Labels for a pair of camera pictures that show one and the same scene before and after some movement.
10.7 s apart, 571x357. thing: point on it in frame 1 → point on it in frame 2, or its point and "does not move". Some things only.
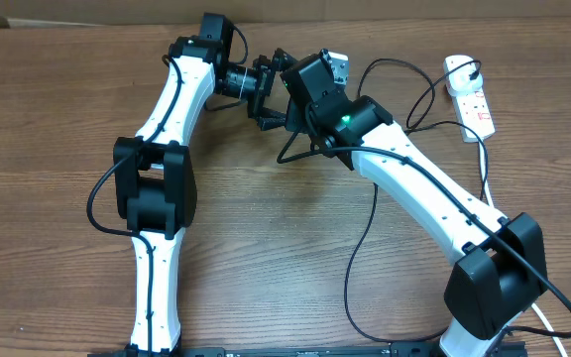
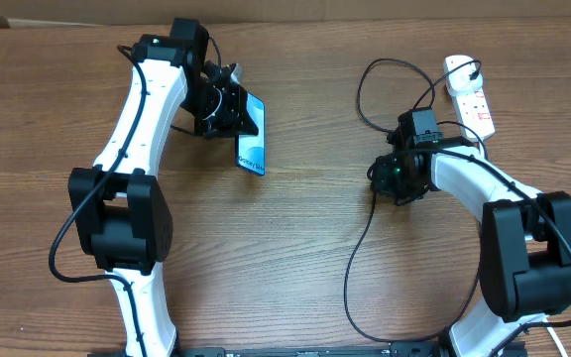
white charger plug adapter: x=458 y=81 does not move
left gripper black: x=267 y=117 → x=235 y=121
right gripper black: x=298 y=122 → x=383 y=184
